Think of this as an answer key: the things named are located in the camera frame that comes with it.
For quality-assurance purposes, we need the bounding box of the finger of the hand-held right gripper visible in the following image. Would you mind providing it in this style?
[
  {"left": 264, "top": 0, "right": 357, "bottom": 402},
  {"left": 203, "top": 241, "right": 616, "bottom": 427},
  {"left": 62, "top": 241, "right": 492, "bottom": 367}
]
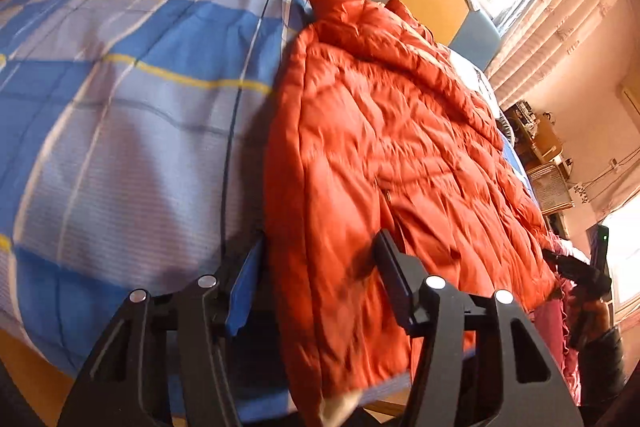
[{"left": 541, "top": 248, "right": 590, "bottom": 280}]

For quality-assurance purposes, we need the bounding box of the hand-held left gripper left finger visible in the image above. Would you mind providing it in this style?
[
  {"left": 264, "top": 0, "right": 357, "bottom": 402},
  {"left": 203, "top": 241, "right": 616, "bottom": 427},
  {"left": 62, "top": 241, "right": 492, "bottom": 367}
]
[{"left": 57, "top": 232, "right": 267, "bottom": 427}]

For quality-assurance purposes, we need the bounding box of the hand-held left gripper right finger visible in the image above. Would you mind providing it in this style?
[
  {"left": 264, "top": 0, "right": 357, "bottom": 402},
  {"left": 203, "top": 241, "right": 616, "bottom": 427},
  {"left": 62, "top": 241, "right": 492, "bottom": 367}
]
[{"left": 374, "top": 229, "right": 586, "bottom": 427}]

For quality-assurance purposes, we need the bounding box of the orange down jacket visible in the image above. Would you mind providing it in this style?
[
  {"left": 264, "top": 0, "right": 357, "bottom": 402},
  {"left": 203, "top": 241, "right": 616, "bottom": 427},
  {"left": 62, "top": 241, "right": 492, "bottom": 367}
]
[{"left": 262, "top": 0, "right": 561, "bottom": 427}]

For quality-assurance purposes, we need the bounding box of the person's right forearm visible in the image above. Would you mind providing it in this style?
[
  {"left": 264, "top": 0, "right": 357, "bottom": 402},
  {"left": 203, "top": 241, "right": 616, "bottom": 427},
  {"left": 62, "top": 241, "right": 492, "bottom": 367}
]
[{"left": 582, "top": 326, "right": 627, "bottom": 409}]

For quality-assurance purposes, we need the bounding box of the person's right hand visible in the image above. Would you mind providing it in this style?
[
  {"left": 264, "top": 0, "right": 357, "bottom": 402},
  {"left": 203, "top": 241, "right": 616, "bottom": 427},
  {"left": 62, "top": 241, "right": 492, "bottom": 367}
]
[{"left": 581, "top": 298, "right": 612, "bottom": 334}]

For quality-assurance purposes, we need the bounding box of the pink cloth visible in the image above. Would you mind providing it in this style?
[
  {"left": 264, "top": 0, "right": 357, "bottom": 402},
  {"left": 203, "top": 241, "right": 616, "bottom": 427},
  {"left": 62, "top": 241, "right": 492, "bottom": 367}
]
[{"left": 530, "top": 232, "right": 585, "bottom": 408}]

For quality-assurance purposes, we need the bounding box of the wicker chair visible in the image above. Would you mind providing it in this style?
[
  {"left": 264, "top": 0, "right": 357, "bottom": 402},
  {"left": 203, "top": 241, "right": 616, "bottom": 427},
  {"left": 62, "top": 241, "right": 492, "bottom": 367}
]
[{"left": 526, "top": 161, "right": 577, "bottom": 214}]

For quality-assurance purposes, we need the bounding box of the wooden desk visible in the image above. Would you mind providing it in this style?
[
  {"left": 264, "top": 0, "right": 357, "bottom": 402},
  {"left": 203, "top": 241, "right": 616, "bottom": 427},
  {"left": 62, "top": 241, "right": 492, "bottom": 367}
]
[{"left": 504, "top": 99, "right": 567, "bottom": 168}]

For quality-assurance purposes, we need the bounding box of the grey cushion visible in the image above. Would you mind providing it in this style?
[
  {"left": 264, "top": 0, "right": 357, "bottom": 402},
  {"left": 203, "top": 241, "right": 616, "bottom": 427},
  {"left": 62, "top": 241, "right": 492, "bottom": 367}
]
[{"left": 497, "top": 111, "right": 517, "bottom": 144}]

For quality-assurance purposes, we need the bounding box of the blue plaid bed sheet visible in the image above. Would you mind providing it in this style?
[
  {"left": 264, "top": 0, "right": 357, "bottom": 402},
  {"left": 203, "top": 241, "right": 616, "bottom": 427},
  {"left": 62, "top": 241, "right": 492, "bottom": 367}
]
[{"left": 0, "top": 0, "right": 546, "bottom": 424}]

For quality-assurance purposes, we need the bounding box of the white printed pillow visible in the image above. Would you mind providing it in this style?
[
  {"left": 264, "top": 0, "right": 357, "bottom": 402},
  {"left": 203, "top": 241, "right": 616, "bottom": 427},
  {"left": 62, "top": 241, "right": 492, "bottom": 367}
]
[{"left": 447, "top": 47, "right": 501, "bottom": 118}]

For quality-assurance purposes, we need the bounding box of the beige patterned curtain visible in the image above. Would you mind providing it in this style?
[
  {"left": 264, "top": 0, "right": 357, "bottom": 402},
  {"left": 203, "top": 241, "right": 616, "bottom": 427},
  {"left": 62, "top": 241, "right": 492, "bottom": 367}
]
[{"left": 487, "top": 0, "right": 632, "bottom": 108}]

